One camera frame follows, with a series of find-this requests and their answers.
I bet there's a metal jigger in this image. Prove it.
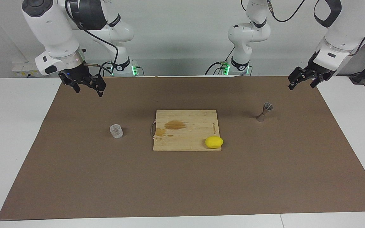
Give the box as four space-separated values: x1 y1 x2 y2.
256 102 273 122

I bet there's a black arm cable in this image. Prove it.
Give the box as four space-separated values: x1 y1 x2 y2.
65 0 119 76
240 0 306 22

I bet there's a wooden cutting board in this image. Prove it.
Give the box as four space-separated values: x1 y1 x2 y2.
150 110 222 151

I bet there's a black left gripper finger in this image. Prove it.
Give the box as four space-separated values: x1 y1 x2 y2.
288 66 310 91
310 73 327 89

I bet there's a black base cable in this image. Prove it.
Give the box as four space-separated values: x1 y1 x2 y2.
205 47 235 76

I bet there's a yellow lemon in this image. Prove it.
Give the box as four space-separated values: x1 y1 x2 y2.
205 136 224 149

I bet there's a white power strip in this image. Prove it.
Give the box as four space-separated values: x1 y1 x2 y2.
11 62 41 77

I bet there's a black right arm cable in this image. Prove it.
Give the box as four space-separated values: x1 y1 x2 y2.
65 0 119 76

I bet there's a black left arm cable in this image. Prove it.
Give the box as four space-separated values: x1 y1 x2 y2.
240 0 306 22

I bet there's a brown table mat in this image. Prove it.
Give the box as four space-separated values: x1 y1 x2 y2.
0 75 365 220

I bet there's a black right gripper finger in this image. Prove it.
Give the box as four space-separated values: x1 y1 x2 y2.
63 81 81 94
88 75 107 97

